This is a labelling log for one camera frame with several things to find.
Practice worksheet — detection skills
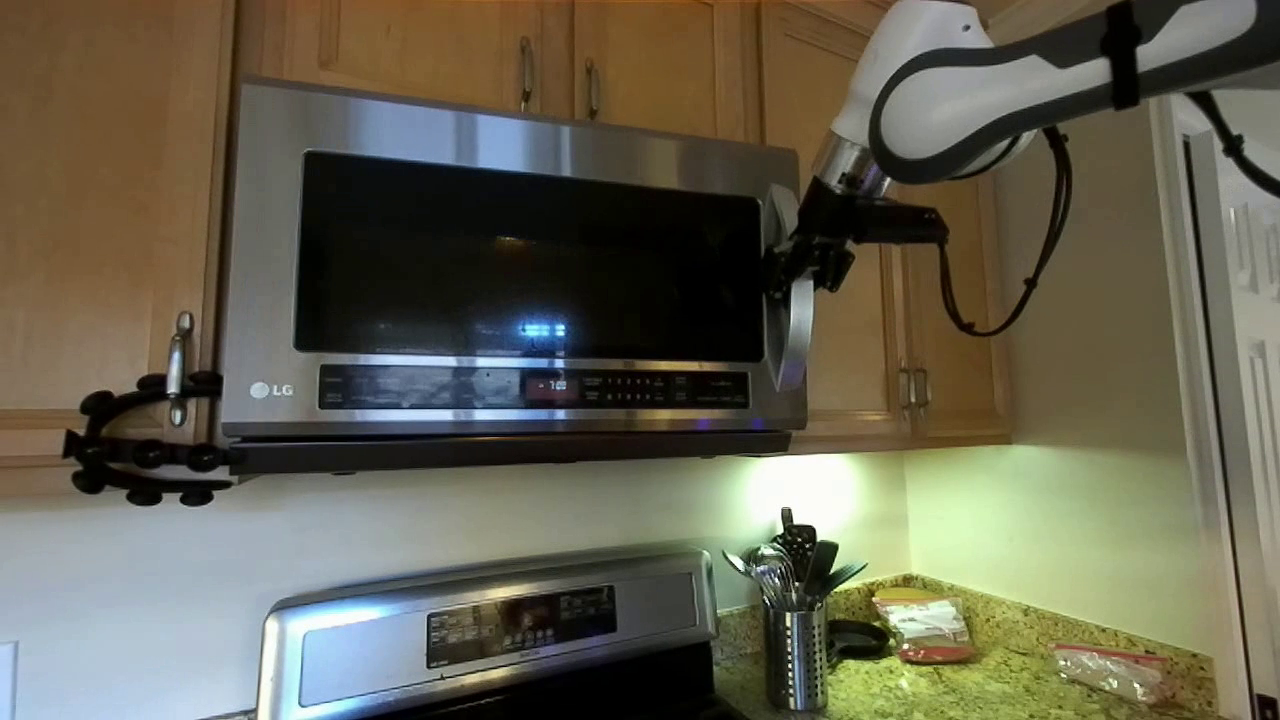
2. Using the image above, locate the white door frame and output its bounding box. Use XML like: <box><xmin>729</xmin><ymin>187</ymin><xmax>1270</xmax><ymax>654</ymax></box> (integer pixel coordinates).
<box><xmin>1154</xmin><ymin>101</ymin><xmax>1280</xmax><ymax>720</ymax></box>

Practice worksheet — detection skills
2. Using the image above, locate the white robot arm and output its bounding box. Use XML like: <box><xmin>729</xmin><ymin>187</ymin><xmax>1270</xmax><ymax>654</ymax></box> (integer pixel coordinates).
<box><xmin>760</xmin><ymin>0</ymin><xmax>1280</xmax><ymax>290</ymax></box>

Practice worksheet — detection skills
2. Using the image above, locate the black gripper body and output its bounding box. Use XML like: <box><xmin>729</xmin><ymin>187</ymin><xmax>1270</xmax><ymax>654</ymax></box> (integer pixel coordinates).
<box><xmin>760</xmin><ymin>181</ymin><xmax>865</xmax><ymax>294</ymax></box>

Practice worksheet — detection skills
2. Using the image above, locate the clear plastic bag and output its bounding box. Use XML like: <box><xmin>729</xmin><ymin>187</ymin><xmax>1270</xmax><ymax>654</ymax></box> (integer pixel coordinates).
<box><xmin>1053</xmin><ymin>642</ymin><xmax>1168</xmax><ymax>703</ymax></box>

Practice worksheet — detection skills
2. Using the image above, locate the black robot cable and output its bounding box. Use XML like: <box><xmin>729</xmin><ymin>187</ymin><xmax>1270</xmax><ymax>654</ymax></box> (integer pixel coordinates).
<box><xmin>933</xmin><ymin>77</ymin><xmax>1280</xmax><ymax>341</ymax></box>

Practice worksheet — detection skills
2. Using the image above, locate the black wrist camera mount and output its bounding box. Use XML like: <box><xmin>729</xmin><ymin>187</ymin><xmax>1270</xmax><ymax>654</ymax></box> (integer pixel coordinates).
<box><xmin>794</xmin><ymin>181</ymin><xmax>948</xmax><ymax>243</ymax></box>

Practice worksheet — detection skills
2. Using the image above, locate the wooden upper cabinet right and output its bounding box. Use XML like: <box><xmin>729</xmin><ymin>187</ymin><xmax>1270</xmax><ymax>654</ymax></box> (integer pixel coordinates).
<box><xmin>760</xmin><ymin>0</ymin><xmax>1009</xmax><ymax>452</ymax></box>

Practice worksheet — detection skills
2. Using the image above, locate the stainless steel stove panel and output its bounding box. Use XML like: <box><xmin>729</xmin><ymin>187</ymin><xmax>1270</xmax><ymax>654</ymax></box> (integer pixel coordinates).
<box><xmin>257</xmin><ymin>549</ymin><xmax>741</xmax><ymax>720</ymax></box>

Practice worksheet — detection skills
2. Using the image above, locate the metal utensil holder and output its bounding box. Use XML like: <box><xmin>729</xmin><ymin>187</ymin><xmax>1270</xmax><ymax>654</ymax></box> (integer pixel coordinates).
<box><xmin>763</xmin><ymin>606</ymin><xmax>827</xmax><ymax>713</ymax></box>

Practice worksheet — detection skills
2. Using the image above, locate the wooden upper cabinet left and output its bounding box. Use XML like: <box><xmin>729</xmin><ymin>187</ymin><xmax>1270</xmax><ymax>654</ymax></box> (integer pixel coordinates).
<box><xmin>0</xmin><ymin>0</ymin><xmax>238</xmax><ymax>502</ymax></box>

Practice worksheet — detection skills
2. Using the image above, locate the red food package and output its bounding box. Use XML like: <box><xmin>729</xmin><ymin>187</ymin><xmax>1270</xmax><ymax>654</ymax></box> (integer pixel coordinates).
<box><xmin>870</xmin><ymin>586</ymin><xmax>976</xmax><ymax>664</ymax></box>

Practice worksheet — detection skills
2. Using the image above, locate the wooden cabinet above microwave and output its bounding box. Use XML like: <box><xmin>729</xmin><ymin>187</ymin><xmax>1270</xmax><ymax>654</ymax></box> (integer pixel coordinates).
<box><xmin>238</xmin><ymin>0</ymin><xmax>754</xmax><ymax>139</ymax></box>

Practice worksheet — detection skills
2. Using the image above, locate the stainless steel microwave door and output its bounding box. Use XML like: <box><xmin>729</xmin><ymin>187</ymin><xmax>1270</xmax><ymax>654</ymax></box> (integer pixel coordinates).
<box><xmin>216</xmin><ymin>80</ymin><xmax>810</xmax><ymax>472</ymax></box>

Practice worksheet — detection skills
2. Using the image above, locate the black flexible camera mount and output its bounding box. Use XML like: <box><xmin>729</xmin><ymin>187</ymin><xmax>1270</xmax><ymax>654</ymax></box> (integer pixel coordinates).
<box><xmin>58</xmin><ymin>370</ymin><xmax>232</xmax><ymax>509</ymax></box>

